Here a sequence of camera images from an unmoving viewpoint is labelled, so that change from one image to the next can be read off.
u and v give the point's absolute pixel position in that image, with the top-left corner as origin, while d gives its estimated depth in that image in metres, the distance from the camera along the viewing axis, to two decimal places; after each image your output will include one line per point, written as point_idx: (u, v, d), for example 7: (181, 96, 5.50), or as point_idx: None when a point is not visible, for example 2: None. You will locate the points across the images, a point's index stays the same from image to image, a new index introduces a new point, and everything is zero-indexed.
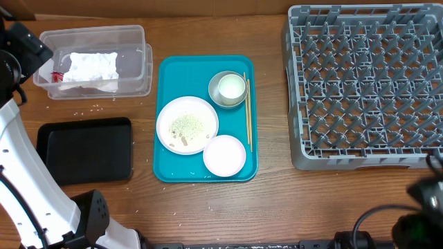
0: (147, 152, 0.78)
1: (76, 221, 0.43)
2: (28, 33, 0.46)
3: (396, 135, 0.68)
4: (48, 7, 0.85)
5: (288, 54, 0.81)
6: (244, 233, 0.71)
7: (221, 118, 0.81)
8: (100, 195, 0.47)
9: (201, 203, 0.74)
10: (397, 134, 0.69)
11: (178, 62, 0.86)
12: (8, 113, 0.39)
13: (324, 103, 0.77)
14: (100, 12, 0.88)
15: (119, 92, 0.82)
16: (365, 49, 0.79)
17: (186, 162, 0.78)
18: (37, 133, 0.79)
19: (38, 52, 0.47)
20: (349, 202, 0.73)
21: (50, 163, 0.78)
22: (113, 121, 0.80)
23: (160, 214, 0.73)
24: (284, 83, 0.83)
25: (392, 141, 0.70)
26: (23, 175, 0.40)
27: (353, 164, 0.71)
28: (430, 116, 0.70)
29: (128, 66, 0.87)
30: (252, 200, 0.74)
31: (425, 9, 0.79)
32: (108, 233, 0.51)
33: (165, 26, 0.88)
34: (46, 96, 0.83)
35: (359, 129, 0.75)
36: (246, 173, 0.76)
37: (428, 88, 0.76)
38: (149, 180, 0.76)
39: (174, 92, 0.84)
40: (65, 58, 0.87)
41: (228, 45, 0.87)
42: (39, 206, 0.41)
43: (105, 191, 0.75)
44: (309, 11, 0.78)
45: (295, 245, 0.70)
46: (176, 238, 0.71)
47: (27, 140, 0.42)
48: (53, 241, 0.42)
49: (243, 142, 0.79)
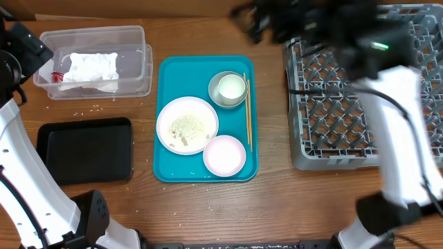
0: (147, 152, 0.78)
1: (76, 221, 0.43)
2: (29, 34, 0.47)
3: None
4: (48, 7, 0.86)
5: (287, 54, 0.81)
6: (244, 233, 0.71)
7: (221, 118, 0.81)
8: (100, 194, 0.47)
9: (201, 203, 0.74)
10: None
11: (178, 62, 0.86)
12: (8, 112, 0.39)
13: (324, 103, 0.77)
14: (100, 13, 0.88)
15: (119, 92, 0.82)
16: None
17: (186, 162, 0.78)
18: (37, 133, 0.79)
19: (38, 53, 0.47)
20: (349, 202, 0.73)
21: (50, 163, 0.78)
22: (113, 121, 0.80)
23: (160, 215, 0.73)
24: (284, 84, 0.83)
25: None
26: (22, 175, 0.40)
27: (352, 164, 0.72)
28: (430, 117, 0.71)
29: (128, 66, 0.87)
30: (252, 200, 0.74)
31: (425, 9, 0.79)
32: (108, 233, 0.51)
33: (165, 27, 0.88)
34: (46, 97, 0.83)
35: (359, 129, 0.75)
36: (246, 173, 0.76)
37: (428, 88, 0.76)
38: (149, 180, 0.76)
39: (174, 93, 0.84)
40: (65, 59, 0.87)
41: (228, 45, 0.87)
42: (40, 206, 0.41)
43: (105, 191, 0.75)
44: None
45: (295, 245, 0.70)
46: (176, 238, 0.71)
47: (27, 140, 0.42)
48: (53, 241, 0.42)
49: (243, 142, 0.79)
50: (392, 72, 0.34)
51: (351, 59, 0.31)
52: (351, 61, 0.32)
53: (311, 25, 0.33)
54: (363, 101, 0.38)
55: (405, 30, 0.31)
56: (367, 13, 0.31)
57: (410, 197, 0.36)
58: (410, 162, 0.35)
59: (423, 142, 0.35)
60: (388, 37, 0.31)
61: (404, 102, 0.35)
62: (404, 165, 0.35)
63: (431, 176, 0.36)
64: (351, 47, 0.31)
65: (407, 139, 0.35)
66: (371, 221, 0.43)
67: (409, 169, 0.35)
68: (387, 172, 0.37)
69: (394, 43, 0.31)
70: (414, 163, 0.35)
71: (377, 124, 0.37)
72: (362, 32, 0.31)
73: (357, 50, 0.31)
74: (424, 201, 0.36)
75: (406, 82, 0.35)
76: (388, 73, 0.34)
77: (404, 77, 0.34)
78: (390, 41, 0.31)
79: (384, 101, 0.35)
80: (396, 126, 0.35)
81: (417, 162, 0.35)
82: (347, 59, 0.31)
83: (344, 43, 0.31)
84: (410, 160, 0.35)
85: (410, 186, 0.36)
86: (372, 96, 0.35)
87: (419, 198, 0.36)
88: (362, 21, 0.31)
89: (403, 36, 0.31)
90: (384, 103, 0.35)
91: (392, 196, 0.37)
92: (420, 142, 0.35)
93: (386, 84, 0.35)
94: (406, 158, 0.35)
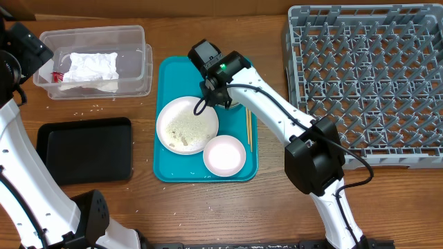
0: (147, 152, 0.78)
1: (76, 221, 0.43)
2: (28, 34, 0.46)
3: (414, 135, 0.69)
4: (48, 7, 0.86)
5: (288, 54, 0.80)
6: (244, 233, 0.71)
7: (221, 119, 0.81)
8: (100, 195, 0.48)
9: (201, 203, 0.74)
10: (416, 134, 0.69)
11: (178, 63, 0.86)
12: (7, 112, 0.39)
13: (324, 103, 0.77)
14: (99, 12, 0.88)
15: (119, 92, 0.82)
16: (365, 49, 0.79)
17: (186, 162, 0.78)
18: (37, 132, 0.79)
19: (38, 53, 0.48)
20: (349, 202, 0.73)
21: (50, 163, 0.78)
22: (113, 120, 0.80)
23: (160, 214, 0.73)
24: (284, 83, 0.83)
25: (410, 141, 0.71)
26: (22, 175, 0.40)
27: (353, 164, 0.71)
28: (430, 117, 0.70)
29: (128, 66, 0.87)
30: (252, 200, 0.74)
31: (425, 9, 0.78)
32: (108, 234, 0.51)
33: (164, 26, 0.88)
34: (46, 96, 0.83)
35: (359, 129, 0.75)
36: (246, 173, 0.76)
37: (428, 88, 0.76)
38: (149, 180, 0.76)
39: (174, 93, 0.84)
40: (65, 58, 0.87)
41: (228, 45, 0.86)
42: (40, 206, 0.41)
43: (105, 191, 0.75)
44: (309, 11, 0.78)
45: (295, 245, 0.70)
46: (176, 238, 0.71)
47: (27, 140, 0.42)
48: (53, 241, 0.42)
49: (243, 142, 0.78)
50: (240, 74, 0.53)
51: (217, 83, 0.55)
52: (217, 84, 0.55)
53: (207, 82, 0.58)
54: (239, 99, 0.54)
55: (238, 56, 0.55)
56: (215, 60, 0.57)
57: (291, 133, 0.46)
58: (275, 113, 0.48)
59: (277, 98, 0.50)
60: (226, 62, 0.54)
61: (253, 84, 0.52)
62: (275, 116, 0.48)
63: (298, 115, 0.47)
64: (212, 79, 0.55)
65: (266, 101, 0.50)
66: (294, 178, 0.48)
67: (279, 117, 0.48)
68: (275, 131, 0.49)
69: (233, 63, 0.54)
70: (278, 112, 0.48)
71: (250, 105, 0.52)
72: (214, 68, 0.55)
73: (215, 77, 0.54)
74: (302, 133, 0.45)
75: (250, 75, 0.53)
76: (238, 75, 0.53)
77: (248, 73, 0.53)
78: (227, 63, 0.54)
79: (241, 88, 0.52)
80: (255, 98, 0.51)
81: (280, 111, 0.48)
82: (214, 84, 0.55)
83: (209, 78, 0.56)
84: (275, 113, 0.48)
85: (288, 128, 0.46)
86: (234, 90, 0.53)
87: (297, 133, 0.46)
88: (213, 63, 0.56)
89: (237, 59, 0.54)
90: (242, 89, 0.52)
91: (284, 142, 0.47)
92: (276, 99, 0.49)
93: (240, 78, 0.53)
94: (271, 112, 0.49)
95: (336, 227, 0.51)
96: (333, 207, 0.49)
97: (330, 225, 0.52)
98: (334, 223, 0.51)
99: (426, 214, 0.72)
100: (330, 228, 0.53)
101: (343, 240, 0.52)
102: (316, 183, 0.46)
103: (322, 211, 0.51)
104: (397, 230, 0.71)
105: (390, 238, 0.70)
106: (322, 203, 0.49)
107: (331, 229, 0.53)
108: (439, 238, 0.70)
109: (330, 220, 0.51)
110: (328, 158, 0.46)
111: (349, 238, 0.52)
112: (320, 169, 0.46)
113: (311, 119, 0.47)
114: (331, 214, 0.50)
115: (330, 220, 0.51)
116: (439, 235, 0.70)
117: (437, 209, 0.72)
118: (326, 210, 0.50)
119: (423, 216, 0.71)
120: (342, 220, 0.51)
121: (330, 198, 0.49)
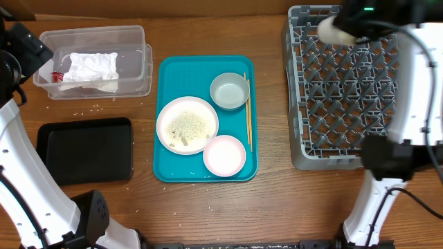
0: (147, 152, 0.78)
1: (76, 221, 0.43)
2: (28, 34, 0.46)
3: None
4: (48, 7, 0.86)
5: (288, 54, 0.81)
6: (244, 233, 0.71)
7: (221, 118, 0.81)
8: (100, 194, 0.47)
9: (201, 203, 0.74)
10: None
11: (178, 63, 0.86)
12: (7, 112, 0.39)
13: (324, 103, 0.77)
14: (100, 12, 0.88)
15: (119, 92, 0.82)
16: (365, 49, 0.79)
17: (186, 162, 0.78)
18: (37, 133, 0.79)
19: (38, 53, 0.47)
20: (349, 202, 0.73)
21: (50, 163, 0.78)
22: (113, 121, 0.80)
23: (160, 214, 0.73)
24: (284, 83, 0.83)
25: None
26: (22, 176, 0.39)
27: (353, 164, 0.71)
28: None
29: (128, 66, 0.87)
30: (252, 200, 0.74)
31: None
32: (108, 233, 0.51)
33: (165, 26, 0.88)
34: (46, 96, 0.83)
35: (359, 129, 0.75)
36: (246, 173, 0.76)
37: None
38: (149, 180, 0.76)
39: (174, 93, 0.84)
40: (65, 58, 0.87)
41: (228, 45, 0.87)
42: (40, 207, 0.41)
43: (105, 191, 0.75)
44: (309, 11, 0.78)
45: (295, 245, 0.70)
46: (176, 238, 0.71)
47: (27, 140, 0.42)
48: (53, 241, 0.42)
49: (243, 142, 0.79)
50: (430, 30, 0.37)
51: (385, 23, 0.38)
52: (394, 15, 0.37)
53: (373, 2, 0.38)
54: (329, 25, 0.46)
55: None
56: None
57: (410, 137, 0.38)
58: (421, 103, 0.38)
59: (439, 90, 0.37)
60: None
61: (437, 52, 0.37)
62: (414, 106, 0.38)
63: (434, 126, 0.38)
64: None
65: (425, 87, 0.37)
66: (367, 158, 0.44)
67: (418, 112, 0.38)
68: (400, 111, 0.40)
69: None
70: (425, 106, 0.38)
71: (403, 63, 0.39)
72: None
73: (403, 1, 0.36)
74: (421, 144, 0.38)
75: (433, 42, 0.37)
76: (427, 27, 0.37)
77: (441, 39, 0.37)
78: None
79: (414, 48, 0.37)
80: (421, 71, 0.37)
81: (426, 106, 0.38)
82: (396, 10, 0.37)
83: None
84: (421, 104, 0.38)
85: (412, 129, 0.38)
86: (409, 45, 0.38)
87: (417, 140, 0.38)
88: None
89: None
90: (415, 50, 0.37)
91: (395, 132, 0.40)
92: (437, 92, 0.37)
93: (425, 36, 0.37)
94: (418, 100, 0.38)
95: (363, 218, 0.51)
96: (376, 199, 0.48)
97: (359, 210, 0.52)
98: (365, 214, 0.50)
99: (426, 214, 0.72)
100: (355, 214, 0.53)
101: (358, 232, 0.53)
102: (382, 170, 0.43)
103: (363, 196, 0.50)
104: (396, 230, 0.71)
105: (390, 238, 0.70)
106: (370, 189, 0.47)
107: (355, 215, 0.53)
108: (439, 238, 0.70)
109: (363, 208, 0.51)
110: (413, 165, 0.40)
111: (363, 234, 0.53)
112: (396, 170, 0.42)
113: (438, 137, 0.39)
114: (369, 204, 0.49)
115: (363, 207, 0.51)
116: (439, 235, 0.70)
117: (437, 209, 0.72)
118: (367, 198, 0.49)
119: (422, 216, 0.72)
120: (373, 216, 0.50)
121: (381, 190, 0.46)
